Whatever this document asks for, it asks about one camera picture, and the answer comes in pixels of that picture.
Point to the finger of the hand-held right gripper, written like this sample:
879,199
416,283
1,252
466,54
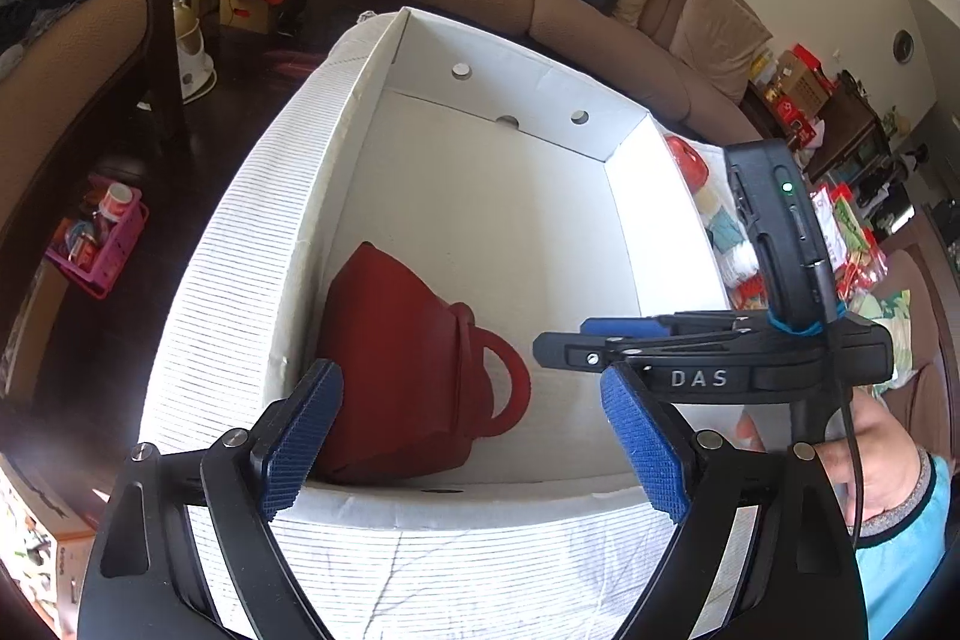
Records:
630,326
577,351

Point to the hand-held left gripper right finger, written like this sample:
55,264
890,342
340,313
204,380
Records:
646,456

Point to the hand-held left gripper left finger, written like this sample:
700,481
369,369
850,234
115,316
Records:
300,441

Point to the red bag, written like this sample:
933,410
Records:
397,370

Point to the white cardboard box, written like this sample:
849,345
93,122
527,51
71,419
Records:
495,212

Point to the person's right forearm teal sleeve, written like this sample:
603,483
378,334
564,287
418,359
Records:
907,572

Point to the person's right hand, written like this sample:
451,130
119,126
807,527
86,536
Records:
881,467

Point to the teal knitted cloth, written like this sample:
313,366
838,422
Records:
725,231

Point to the pile of red snack packets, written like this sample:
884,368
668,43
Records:
851,235

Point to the orange-red twine ball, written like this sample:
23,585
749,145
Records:
686,164

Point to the dark wooden cabinet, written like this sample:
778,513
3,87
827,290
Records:
851,130

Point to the white striped tablecloth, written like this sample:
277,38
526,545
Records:
247,212

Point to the pink plastic basket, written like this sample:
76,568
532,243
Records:
97,250

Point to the printed cardboard carton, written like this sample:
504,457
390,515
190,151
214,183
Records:
37,557

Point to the brown cardboard box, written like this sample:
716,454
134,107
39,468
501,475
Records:
251,10

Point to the brown armchair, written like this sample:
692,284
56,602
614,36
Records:
60,63

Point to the round wall fixture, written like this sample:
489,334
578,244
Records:
903,45

